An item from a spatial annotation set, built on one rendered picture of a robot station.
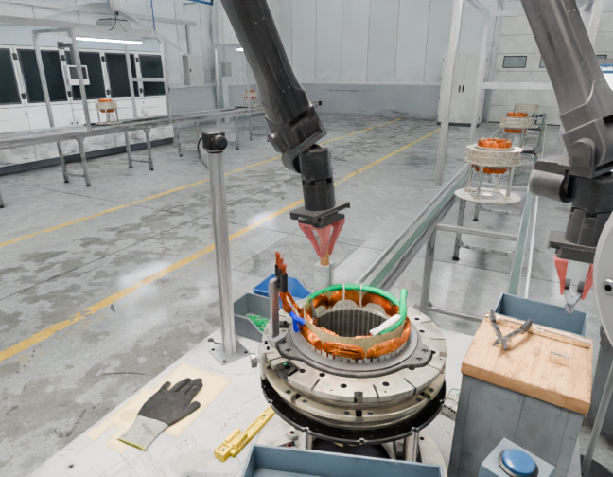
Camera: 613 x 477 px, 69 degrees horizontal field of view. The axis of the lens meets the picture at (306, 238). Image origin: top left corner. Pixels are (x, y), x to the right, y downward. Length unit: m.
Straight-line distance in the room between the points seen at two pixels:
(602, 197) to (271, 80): 0.52
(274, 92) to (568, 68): 0.43
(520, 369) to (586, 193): 0.30
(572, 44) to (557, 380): 0.51
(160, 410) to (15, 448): 1.39
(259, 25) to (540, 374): 0.69
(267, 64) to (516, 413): 0.68
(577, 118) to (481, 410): 0.50
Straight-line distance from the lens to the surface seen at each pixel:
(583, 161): 0.76
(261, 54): 0.67
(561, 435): 0.88
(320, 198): 0.78
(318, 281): 0.86
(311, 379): 0.70
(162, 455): 1.07
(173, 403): 1.15
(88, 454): 1.13
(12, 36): 8.60
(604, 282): 0.31
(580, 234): 0.81
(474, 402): 0.88
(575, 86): 0.77
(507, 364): 0.85
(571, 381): 0.86
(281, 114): 0.71
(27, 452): 2.42
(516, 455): 0.72
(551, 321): 1.10
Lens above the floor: 1.53
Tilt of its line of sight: 21 degrees down
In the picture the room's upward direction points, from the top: straight up
